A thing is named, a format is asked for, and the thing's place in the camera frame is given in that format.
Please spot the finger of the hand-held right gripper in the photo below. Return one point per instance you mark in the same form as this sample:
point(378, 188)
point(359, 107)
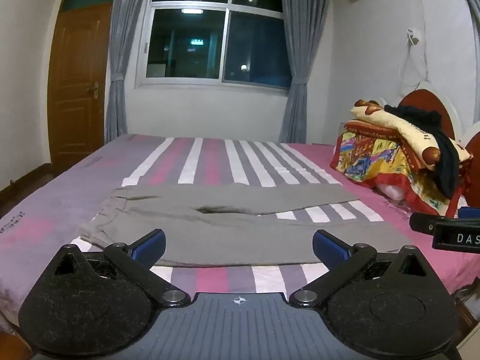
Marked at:
point(469, 212)
point(422, 223)

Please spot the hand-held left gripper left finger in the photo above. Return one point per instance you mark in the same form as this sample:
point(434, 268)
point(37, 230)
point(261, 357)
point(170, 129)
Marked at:
point(150, 248)

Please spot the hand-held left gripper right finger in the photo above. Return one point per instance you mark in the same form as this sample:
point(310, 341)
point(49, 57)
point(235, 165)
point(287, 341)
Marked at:
point(328, 248)

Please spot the grey pants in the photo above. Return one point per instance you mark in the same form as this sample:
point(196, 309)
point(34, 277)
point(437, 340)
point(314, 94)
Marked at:
point(225, 240)

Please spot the pink pillow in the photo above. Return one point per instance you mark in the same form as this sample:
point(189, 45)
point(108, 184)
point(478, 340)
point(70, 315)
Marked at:
point(392, 192)

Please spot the black garment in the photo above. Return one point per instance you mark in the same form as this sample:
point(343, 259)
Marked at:
point(448, 168)

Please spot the red yellow printed blanket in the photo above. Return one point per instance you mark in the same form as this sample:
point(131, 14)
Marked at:
point(375, 157)

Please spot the yellow blanket with brown print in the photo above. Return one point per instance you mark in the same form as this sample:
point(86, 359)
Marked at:
point(405, 127)

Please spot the bed with striped sheet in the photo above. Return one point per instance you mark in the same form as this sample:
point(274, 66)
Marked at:
point(56, 195)

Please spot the clear glass cup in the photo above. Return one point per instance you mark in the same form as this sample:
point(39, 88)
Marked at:
point(344, 128)

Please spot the red-brown headboard with white trim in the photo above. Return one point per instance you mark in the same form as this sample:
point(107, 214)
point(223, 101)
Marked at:
point(420, 101)

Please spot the brown wooden door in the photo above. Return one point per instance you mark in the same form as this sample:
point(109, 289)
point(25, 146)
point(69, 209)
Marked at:
point(75, 82)

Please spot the grey curtain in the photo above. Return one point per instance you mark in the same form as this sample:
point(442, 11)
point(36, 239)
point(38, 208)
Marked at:
point(300, 63)
point(122, 63)

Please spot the white framed sliding window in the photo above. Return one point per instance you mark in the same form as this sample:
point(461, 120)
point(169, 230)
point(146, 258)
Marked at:
point(213, 30)

